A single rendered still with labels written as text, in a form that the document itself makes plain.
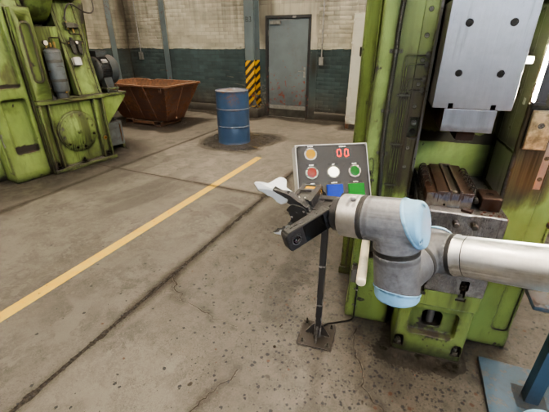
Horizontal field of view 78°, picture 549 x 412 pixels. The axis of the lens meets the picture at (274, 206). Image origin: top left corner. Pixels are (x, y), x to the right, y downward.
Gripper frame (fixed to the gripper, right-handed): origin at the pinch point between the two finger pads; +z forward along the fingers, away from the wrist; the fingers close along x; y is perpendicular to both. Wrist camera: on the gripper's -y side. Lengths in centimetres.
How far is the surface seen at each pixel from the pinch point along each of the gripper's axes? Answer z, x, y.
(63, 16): 455, 80, 230
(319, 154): 26, -26, 71
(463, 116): -27, -27, 103
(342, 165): 17, -34, 74
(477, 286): -37, -106, 81
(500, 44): -38, -2, 113
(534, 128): -52, -42, 121
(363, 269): 7, -80, 54
